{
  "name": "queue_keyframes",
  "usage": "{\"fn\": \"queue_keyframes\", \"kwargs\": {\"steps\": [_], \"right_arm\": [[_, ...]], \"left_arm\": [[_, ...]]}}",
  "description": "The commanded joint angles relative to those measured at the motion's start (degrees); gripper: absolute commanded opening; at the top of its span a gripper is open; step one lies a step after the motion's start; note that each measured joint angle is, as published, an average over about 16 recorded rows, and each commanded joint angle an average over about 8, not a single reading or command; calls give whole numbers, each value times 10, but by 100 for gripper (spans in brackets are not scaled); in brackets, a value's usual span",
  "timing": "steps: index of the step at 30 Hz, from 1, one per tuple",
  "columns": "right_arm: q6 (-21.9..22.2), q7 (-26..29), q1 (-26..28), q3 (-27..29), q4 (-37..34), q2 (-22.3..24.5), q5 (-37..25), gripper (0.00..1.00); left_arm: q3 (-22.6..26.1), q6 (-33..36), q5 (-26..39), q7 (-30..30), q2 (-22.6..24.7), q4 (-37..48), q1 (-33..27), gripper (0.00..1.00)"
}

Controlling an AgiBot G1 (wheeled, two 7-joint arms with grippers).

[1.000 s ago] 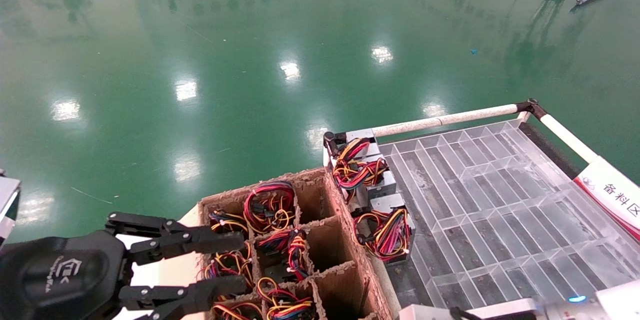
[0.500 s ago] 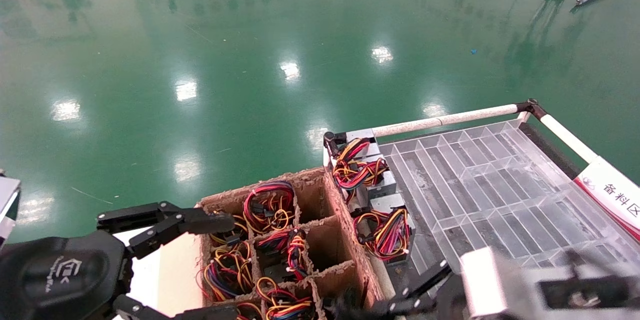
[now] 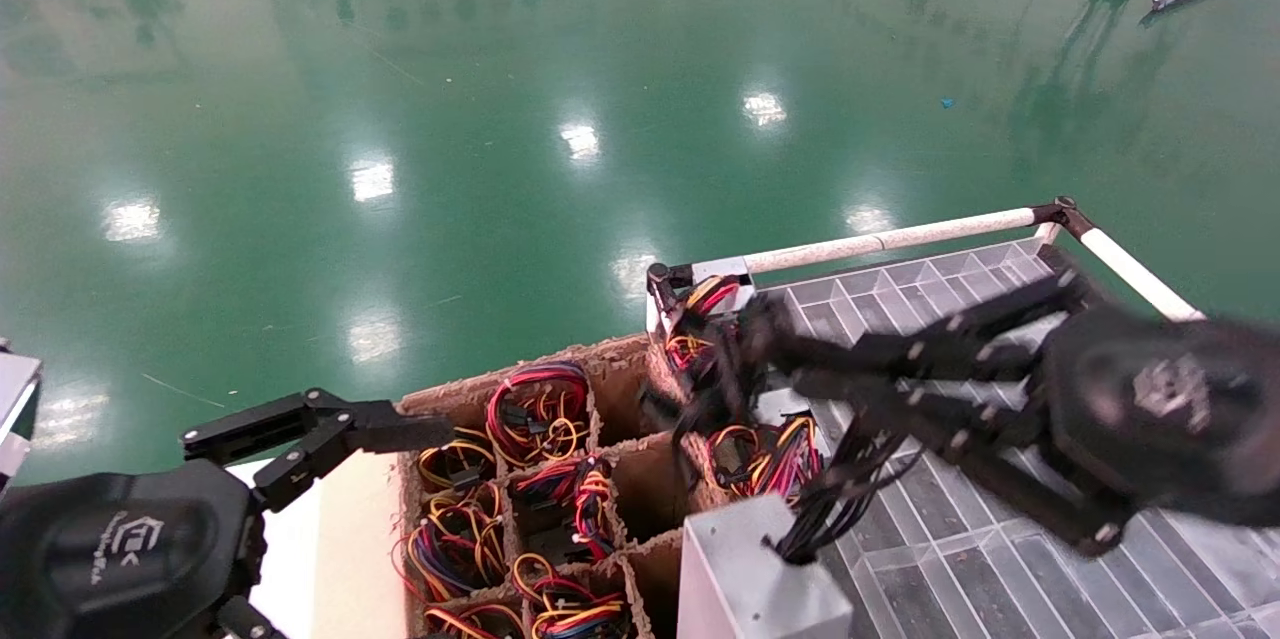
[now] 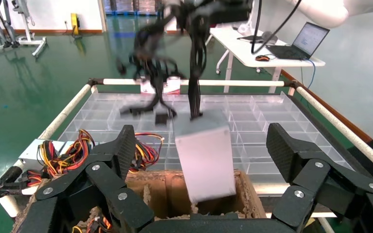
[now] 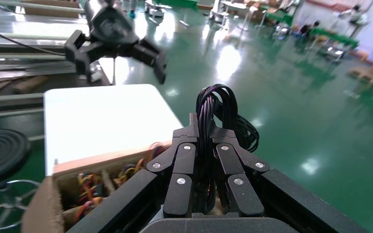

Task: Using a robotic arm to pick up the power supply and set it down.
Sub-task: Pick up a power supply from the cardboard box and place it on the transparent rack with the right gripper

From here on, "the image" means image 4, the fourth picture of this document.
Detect small white device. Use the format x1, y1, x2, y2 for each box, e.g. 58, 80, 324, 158
237, 22, 253, 36

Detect black bulky equipment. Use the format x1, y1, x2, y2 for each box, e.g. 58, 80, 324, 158
347, 131, 373, 194

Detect clear plastic divider tray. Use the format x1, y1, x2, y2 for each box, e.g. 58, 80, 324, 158
57, 91, 355, 184

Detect black hanging cable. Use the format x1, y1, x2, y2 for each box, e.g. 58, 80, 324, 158
250, 0, 303, 55

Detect dark humanoid robot legs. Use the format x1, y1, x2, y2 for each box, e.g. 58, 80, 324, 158
0, 0, 20, 50

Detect yellow wall fixture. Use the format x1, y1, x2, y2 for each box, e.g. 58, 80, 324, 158
70, 13, 80, 36

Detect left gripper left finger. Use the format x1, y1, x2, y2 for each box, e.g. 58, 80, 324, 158
34, 124, 155, 233

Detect white office desk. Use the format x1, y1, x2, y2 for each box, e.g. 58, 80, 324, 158
209, 26, 326, 94

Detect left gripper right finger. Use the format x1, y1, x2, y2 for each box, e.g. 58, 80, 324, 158
266, 122, 373, 231

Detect brown cardboard divider box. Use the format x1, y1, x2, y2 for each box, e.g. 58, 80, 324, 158
12, 169, 268, 233

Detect white pipe cart frame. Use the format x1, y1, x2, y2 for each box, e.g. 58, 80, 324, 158
0, 77, 373, 233

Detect red and white box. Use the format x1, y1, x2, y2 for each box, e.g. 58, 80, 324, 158
140, 76, 182, 95

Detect white metal stand frame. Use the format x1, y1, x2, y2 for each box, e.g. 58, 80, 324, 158
0, 0, 48, 58

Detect grey round object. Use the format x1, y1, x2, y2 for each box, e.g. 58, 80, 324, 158
260, 30, 279, 45

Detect thin blue cable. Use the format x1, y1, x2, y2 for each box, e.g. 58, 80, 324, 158
300, 59, 317, 89

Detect black cable bundle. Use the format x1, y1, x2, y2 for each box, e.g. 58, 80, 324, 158
117, 0, 238, 204

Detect black open laptop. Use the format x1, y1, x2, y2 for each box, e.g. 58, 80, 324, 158
266, 21, 331, 61

